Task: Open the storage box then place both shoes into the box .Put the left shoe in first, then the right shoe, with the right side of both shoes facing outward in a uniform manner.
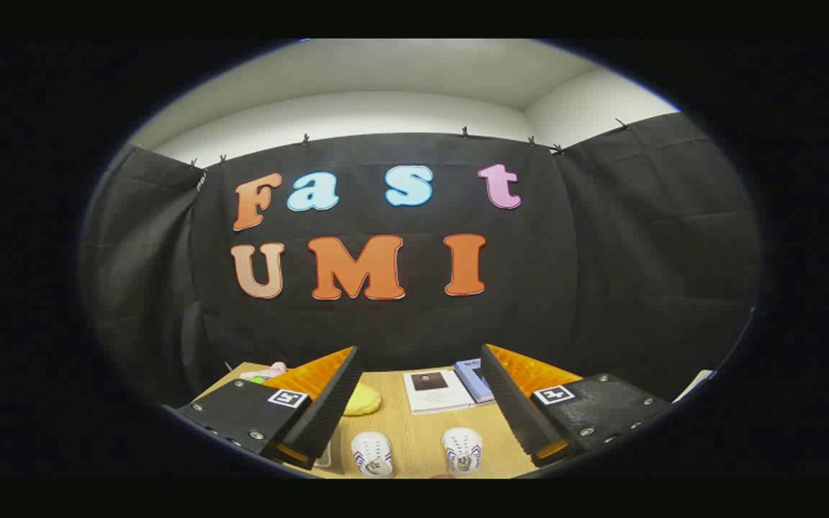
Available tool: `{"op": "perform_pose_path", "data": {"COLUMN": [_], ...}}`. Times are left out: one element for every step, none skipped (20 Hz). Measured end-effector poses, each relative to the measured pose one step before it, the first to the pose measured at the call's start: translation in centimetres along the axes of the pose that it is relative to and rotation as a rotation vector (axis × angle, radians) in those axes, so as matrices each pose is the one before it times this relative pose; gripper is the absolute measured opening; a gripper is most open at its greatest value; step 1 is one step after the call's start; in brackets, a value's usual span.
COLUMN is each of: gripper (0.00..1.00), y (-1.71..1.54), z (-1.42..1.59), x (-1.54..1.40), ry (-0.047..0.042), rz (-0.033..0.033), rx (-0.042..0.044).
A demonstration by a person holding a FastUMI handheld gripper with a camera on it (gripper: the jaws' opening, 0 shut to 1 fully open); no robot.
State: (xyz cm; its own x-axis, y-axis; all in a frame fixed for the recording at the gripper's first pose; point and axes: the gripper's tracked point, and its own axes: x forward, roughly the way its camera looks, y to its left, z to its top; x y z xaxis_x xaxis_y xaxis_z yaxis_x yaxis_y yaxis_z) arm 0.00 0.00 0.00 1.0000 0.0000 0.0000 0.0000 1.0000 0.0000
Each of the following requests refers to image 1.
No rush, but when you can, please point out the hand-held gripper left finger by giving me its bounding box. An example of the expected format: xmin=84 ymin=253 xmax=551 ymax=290
xmin=176 ymin=345 xmax=365 ymax=472

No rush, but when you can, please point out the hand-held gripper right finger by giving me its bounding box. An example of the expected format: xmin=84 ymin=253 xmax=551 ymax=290
xmin=479 ymin=343 xmax=673 ymax=468

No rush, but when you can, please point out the white striped canvas shoe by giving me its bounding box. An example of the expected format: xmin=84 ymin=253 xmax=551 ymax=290
xmin=441 ymin=427 xmax=484 ymax=476
xmin=351 ymin=432 xmax=395 ymax=478

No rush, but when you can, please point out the yellow plush ball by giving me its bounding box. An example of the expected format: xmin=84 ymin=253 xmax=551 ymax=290
xmin=343 ymin=381 xmax=383 ymax=417

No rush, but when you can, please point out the blue book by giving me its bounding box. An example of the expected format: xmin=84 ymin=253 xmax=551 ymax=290
xmin=453 ymin=358 xmax=496 ymax=404

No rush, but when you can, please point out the pink and green plush toy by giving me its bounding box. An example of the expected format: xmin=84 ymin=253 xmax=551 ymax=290
xmin=240 ymin=362 xmax=288 ymax=382

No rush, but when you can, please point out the white book with dark photo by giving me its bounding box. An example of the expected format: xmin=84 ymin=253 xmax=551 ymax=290
xmin=403 ymin=368 xmax=476 ymax=415

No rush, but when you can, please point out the black backdrop cloth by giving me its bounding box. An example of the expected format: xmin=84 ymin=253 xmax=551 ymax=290
xmin=78 ymin=112 xmax=764 ymax=404

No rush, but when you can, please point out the white board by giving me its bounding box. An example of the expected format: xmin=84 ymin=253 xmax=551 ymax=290
xmin=674 ymin=369 xmax=715 ymax=402

